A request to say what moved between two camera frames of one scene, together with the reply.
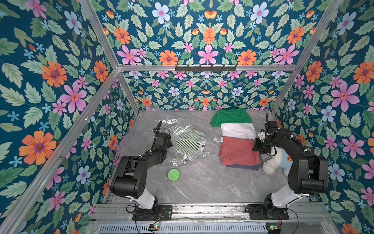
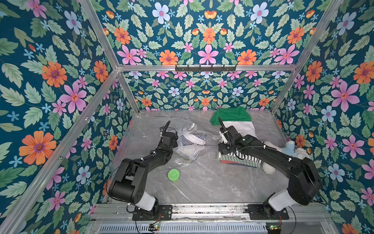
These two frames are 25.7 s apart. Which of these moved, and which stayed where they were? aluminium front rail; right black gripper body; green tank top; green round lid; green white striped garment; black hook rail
Moved: right black gripper body; green white striped garment
Stayed: green round lid; black hook rail; green tank top; aluminium front rail
